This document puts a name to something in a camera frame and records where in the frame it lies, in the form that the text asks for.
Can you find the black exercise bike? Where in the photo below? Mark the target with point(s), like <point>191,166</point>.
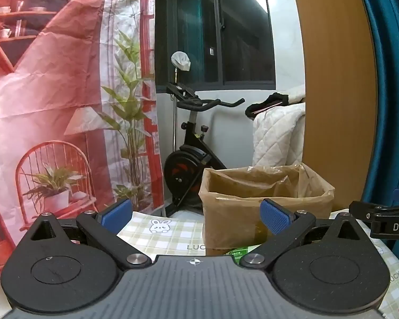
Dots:
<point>186,169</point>

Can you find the dark framed window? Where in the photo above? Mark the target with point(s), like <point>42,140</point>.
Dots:
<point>239,40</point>

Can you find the white quilted blanket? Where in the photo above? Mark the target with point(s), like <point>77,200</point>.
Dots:
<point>276,133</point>

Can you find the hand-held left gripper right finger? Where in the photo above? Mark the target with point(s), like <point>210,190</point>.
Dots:
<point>274,216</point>

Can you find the green snack packet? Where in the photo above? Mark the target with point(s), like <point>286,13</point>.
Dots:
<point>239,252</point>

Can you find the brown cardboard box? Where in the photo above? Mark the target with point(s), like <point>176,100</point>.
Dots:
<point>236,219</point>

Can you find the wooden board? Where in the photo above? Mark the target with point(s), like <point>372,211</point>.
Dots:
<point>335,89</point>

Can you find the red printed backdrop cloth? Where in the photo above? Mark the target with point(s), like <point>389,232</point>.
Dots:
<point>53,73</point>

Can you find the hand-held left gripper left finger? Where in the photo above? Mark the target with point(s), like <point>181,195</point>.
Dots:
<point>114,213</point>

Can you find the metal stand pole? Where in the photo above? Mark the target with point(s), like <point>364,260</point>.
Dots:
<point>175,123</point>

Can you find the white cloth cap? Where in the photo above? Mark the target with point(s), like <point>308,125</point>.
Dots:
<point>180,60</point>

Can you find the checkered tablecloth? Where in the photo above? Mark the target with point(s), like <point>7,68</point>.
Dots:
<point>173,232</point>

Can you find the black garment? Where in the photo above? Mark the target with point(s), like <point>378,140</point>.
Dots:
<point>252,109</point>

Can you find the teal curtain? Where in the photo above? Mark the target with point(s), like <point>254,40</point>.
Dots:
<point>392,73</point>

